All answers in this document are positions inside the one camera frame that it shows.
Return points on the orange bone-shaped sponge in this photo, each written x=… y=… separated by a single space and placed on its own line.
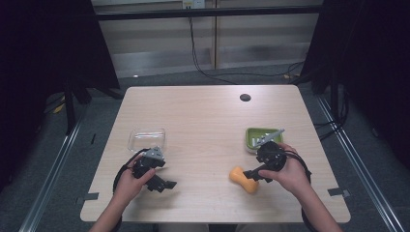
x=244 y=180

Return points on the yellow floor item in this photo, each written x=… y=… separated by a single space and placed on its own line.
x=60 y=108

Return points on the person's left hand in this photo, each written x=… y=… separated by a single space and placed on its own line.
x=129 y=185

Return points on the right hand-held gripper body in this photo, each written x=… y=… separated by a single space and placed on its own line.
x=271 y=155

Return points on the black curtain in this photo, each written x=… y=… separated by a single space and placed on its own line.
x=370 y=64
x=42 y=48

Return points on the person's right hand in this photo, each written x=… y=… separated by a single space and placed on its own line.
x=291 y=175

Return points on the metal floor rail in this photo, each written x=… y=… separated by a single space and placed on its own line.
x=361 y=174
x=51 y=180

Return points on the green square dish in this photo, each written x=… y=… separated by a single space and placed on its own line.
x=257 y=135

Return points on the grey tape strip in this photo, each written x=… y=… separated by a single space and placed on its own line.
x=91 y=196
x=338 y=192

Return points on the black horizontal bar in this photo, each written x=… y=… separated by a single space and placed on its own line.
x=206 y=13

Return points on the clear glass container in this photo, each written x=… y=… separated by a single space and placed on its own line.
x=146 y=139

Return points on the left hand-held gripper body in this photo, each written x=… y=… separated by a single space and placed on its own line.
x=149 y=162

